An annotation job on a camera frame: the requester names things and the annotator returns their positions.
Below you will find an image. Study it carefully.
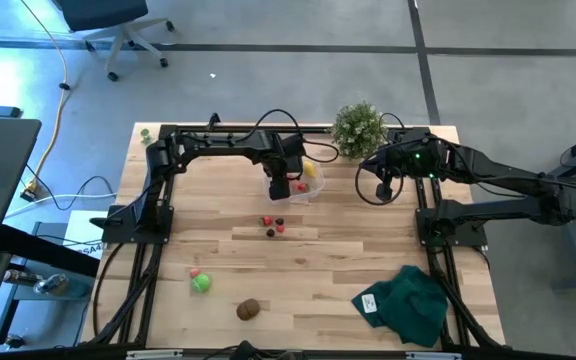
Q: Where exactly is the white paper box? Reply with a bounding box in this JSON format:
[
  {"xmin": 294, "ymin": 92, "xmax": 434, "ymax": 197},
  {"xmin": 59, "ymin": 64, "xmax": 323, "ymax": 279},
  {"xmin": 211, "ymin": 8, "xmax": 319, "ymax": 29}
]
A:
[{"xmin": 61, "ymin": 209, "xmax": 119, "ymax": 261}]

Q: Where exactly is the grey metal desk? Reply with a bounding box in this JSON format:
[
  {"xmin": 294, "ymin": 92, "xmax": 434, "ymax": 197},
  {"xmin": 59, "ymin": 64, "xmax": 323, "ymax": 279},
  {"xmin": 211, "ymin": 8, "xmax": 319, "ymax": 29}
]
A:
[{"xmin": 520, "ymin": 124, "xmax": 576, "ymax": 294}]

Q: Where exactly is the black table-level camera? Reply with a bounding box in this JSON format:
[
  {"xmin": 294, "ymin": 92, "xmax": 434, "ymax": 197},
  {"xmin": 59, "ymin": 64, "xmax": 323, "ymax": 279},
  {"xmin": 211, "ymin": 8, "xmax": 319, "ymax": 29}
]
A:
[{"xmin": 227, "ymin": 340, "xmax": 269, "ymax": 360}]

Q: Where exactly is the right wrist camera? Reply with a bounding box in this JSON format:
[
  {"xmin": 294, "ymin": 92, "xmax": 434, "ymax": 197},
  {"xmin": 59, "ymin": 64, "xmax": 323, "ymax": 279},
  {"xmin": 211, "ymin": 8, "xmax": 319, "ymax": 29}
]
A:
[{"xmin": 374, "ymin": 181, "xmax": 395, "ymax": 202}]

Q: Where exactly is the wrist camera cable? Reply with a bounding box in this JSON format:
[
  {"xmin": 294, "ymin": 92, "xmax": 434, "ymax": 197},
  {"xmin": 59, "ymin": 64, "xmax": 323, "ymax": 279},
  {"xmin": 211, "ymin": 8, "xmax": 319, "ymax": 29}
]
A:
[
  {"xmin": 237, "ymin": 108, "xmax": 340, "ymax": 165},
  {"xmin": 354, "ymin": 112, "xmax": 407, "ymax": 207}
]

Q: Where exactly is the potted green plant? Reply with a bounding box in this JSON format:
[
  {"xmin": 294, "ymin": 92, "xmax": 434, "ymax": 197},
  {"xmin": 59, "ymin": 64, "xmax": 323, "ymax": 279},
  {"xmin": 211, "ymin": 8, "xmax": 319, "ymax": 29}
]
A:
[{"xmin": 330, "ymin": 100, "xmax": 390, "ymax": 161}]

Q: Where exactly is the green lime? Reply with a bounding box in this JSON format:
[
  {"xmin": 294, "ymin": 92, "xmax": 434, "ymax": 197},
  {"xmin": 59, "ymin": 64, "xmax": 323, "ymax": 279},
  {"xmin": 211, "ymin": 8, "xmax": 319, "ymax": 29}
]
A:
[{"xmin": 190, "ymin": 272, "xmax": 213, "ymax": 295}]

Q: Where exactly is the silver metal bracket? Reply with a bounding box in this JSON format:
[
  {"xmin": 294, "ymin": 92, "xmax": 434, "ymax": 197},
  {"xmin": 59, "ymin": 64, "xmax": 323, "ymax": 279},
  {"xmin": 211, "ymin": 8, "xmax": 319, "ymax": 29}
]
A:
[
  {"xmin": 406, "ymin": 351, "xmax": 463, "ymax": 360},
  {"xmin": 126, "ymin": 349, "xmax": 185, "ymax": 360}
]

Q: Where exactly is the dark office chair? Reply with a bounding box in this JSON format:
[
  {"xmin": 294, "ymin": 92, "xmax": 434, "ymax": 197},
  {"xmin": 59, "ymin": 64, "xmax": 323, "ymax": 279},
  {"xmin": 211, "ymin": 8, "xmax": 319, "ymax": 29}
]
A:
[{"xmin": 51, "ymin": 0, "xmax": 176, "ymax": 83}]

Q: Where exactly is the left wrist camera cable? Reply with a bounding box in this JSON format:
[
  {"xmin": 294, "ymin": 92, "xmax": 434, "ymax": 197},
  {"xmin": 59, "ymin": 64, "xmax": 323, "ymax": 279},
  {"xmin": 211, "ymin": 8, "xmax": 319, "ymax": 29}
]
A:
[{"xmin": 237, "ymin": 108, "xmax": 340, "ymax": 165}]

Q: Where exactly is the black aluminium table frame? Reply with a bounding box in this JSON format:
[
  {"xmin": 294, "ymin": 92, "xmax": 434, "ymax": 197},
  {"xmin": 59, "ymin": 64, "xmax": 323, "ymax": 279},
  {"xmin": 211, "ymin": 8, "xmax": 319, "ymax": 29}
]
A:
[{"xmin": 80, "ymin": 123, "xmax": 507, "ymax": 351}]

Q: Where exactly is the black curved cable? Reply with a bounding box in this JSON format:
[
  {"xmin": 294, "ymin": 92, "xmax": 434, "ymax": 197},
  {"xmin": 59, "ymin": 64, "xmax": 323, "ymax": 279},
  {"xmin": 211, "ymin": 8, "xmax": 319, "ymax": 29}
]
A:
[{"xmin": 91, "ymin": 243, "xmax": 127, "ymax": 337}]

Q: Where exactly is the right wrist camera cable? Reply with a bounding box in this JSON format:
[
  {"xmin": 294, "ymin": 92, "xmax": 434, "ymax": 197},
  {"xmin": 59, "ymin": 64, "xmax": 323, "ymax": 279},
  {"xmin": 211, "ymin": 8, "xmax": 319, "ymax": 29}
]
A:
[{"xmin": 354, "ymin": 112, "xmax": 407, "ymax": 207}]

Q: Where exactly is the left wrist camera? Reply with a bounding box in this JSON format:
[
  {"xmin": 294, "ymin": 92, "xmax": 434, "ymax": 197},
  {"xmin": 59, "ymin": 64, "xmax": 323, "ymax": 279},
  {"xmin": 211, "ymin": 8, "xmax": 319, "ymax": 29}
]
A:
[{"xmin": 267, "ymin": 174, "xmax": 292, "ymax": 202}]

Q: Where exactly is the clear plastic tupperware container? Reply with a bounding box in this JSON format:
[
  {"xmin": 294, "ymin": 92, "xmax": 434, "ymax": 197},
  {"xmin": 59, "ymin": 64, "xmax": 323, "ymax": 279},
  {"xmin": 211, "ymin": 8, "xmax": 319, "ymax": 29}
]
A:
[{"xmin": 261, "ymin": 158, "xmax": 327, "ymax": 205}]

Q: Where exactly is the yellow floor cable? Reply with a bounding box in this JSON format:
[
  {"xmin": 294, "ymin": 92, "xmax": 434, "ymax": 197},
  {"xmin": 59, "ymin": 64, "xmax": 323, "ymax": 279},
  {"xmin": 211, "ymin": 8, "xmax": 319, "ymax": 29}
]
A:
[{"xmin": 19, "ymin": 0, "xmax": 69, "ymax": 194}]

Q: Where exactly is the dark green cloth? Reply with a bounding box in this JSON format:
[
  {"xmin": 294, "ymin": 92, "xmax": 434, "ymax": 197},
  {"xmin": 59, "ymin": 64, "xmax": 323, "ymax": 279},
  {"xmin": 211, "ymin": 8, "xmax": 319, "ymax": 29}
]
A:
[{"xmin": 351, "ymin": 264, "xmax": 450, "ymax": 349}]

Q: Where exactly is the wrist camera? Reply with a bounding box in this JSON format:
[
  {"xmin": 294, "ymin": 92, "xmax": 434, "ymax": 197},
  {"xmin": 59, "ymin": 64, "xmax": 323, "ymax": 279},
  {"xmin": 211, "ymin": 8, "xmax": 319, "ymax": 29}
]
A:
[
  {"xmin": 267, "ymin": 174, "xmax": 292, "ymax": 202},
  {"xmin": 374, "ymin": 181, "xmax": 395, "ymax": 202}
]

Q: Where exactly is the brown kiwi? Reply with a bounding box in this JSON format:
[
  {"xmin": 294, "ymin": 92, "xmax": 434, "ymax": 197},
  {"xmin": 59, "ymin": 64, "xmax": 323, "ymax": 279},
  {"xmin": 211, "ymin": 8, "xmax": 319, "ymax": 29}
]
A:
[{"xmin": 235, "ymin": 297, "xmax": 262, "ymax": 322}]

